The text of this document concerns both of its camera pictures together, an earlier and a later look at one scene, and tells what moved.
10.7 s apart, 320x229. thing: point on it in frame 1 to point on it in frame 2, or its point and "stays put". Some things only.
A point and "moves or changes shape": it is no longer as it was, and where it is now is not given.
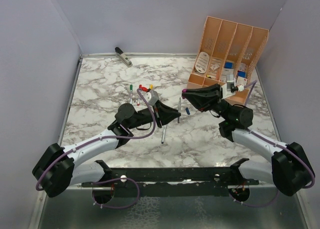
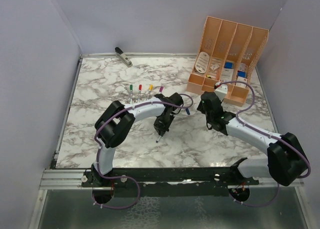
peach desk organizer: (226, 56) stays put
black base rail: (173, 182) stays put
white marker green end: (131, 93) stays put
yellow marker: (179, 108) moves or changes shape
